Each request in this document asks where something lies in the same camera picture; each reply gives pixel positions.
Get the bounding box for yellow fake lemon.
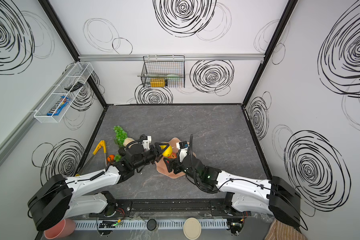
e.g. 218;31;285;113
163;146;173;158

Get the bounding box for pink scalloped fruit bowl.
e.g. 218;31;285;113
156;138;189;179

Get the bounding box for beige fake pear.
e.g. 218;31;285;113
123;138;135;147

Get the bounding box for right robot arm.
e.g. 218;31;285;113
160;141;301;228

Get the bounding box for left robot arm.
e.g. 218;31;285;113
28;135;173;231

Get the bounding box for dark fake mangosteen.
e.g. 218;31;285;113
114;154;122;163

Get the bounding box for orange fake tangerine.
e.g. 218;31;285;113
107;155;115;163

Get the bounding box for green fake grapes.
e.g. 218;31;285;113
114;126;128;147

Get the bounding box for yellow kitchen tongs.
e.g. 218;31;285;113
75;140;107;177

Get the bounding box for yellow sponge in basket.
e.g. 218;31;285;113
150;78;168;88

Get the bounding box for cream round lid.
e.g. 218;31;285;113
183;218;202;240

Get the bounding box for black round cap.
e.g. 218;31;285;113
147;219;158;231

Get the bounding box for blue candy packet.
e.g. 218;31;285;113
47;96;71;116

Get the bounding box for black remote control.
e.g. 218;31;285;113
65;82;84;93

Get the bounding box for pink plastic cup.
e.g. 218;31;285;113
44;219;76;240

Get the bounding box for striped brown cloth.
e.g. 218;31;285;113
264;219;307;240

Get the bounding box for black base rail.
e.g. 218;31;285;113
89;197;253;217

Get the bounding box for black wire wall basket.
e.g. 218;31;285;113
138;55;186;88

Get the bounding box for white cable duct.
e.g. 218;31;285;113
74;219;229;231

